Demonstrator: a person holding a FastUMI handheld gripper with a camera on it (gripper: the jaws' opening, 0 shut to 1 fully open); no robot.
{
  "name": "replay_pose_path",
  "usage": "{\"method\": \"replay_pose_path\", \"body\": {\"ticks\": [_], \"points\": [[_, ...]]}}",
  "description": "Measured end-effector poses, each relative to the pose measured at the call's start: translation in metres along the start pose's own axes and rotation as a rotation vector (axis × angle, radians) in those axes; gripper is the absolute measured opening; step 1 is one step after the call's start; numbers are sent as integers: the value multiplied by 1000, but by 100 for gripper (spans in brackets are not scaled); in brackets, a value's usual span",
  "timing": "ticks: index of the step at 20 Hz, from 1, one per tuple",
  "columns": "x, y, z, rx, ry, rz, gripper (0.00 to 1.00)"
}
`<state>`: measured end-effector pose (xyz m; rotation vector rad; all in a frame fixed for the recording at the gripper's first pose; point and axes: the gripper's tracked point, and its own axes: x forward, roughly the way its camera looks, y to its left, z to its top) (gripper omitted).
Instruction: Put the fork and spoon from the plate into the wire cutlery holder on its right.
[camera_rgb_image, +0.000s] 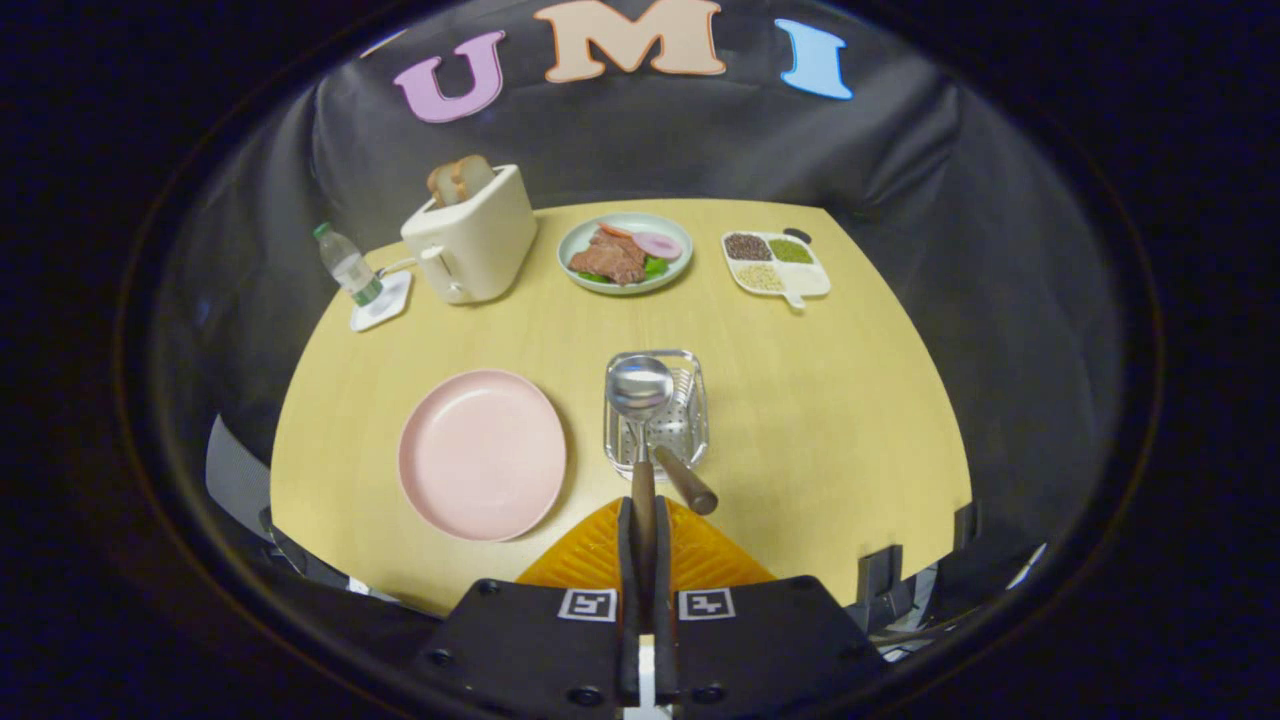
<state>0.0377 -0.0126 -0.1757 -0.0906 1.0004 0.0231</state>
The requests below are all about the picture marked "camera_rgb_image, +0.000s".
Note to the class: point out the pink plate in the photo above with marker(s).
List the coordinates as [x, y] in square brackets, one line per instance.
[480, 455]

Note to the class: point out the orange carrot slice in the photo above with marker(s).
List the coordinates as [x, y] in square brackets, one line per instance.
[615, 230]

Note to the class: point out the black upright post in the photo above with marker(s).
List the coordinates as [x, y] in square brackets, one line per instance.
[965, 524]
[880, 572]

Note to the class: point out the white divided dish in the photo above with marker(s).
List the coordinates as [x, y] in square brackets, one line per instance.
[810, 278]

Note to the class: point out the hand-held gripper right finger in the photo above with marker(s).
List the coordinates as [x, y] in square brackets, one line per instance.
[664, 610]

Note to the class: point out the beige grains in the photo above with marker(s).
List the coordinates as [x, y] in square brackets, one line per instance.
[760, 277]

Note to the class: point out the white square coaster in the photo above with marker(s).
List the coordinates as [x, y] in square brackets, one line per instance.
[392, 300]

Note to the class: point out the clear plastic water bottle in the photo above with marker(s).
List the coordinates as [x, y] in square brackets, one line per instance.
[348, 265]

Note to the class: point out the green lettuce leaf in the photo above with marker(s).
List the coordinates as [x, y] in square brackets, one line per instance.
[655, 267]

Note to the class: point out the clear glass container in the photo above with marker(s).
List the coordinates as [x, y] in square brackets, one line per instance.
[692, 430]

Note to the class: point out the light green food plate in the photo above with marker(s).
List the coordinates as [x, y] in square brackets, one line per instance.
[575, 235]

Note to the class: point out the dark brown grains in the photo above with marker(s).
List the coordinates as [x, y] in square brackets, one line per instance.
[747, 247]

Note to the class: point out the green grains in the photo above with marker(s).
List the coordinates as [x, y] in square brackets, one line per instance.
[791, 251]

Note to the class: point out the pink ham slice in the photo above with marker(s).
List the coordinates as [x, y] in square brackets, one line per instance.
[660, 246]

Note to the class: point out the small black round object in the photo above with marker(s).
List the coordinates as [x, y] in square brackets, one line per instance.
[797, 235]

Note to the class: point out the toasted bread slice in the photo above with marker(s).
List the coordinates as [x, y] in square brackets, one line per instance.
[473, 175]
[442, 183]

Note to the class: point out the brown meat slice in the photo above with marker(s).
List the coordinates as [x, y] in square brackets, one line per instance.
[610, 262]

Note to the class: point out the grey chair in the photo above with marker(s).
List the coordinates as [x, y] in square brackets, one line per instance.
[235, 470]

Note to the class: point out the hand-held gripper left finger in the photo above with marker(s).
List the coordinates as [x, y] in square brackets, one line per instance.
[630, 610]

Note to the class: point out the cream toaster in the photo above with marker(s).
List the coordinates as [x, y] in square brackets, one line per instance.
[480, 240]

